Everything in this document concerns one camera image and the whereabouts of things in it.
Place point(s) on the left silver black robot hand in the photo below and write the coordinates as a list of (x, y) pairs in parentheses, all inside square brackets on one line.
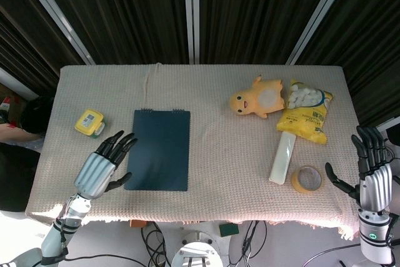
[(93, 173)]

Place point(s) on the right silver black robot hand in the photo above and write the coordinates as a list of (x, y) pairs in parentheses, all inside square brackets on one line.
[(375, 189)]

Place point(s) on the dark blue spiral notebook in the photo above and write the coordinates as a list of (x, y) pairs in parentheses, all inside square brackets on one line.
[(159, 151)]

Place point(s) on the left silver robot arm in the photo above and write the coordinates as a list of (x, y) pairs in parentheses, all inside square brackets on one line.
[(75, 210)]

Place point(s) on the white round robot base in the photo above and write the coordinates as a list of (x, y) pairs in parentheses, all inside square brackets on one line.
[(195, 253)]

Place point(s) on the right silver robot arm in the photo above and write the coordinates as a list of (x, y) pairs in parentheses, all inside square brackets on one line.
[(373, 235)]

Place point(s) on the small yellow plastic box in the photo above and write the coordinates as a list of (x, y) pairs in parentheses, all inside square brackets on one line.
[(88, 120)]

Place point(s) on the orange block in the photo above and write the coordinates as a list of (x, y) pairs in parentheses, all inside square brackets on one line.
[(137, 223)]

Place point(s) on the yellow tape roll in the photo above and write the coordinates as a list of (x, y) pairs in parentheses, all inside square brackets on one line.
[(295, 182)]

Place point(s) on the long white flat box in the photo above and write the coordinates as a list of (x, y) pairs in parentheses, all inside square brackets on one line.
[(282, 160)]

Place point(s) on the yellow marshmallow bag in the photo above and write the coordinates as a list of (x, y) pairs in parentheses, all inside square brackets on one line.
[(304, 121)]

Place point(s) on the cardboard box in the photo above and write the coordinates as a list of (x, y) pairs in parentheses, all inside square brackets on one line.
[(12, 104)]

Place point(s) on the beige knitted tablecloth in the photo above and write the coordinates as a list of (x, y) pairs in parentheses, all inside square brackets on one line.
[(218, 160)]

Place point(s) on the dark curtain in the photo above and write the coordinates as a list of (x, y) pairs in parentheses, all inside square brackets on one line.
[(25, 38), (125, 10), (372, 45), (250, 10)]

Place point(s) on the green block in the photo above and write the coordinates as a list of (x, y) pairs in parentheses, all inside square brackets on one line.
[(228, 230)]

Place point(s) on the yellow plush toy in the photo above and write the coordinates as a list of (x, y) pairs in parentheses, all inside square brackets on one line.
[(259, 98)]

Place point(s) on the white frame post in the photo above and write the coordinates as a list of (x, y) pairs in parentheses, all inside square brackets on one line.
[(59, 18), (318, 17), (191, 13)]

